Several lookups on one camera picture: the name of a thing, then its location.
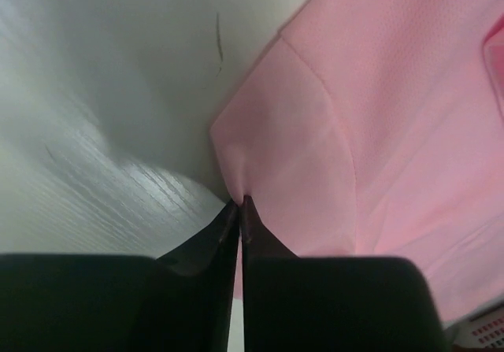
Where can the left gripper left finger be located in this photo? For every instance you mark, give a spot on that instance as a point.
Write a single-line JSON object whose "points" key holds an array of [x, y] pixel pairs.
{"points": [[181, 301]]}

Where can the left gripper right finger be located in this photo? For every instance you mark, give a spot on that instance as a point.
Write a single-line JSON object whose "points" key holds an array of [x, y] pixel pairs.
{"points": [[331, 304]]}

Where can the pink t-shirt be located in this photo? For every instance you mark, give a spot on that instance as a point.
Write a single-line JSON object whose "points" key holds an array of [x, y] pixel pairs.
{"points": [[376, 127]]}

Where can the white laundry basket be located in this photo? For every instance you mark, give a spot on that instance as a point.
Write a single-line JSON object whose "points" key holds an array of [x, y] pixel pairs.
{"points": [[482, 331]]}

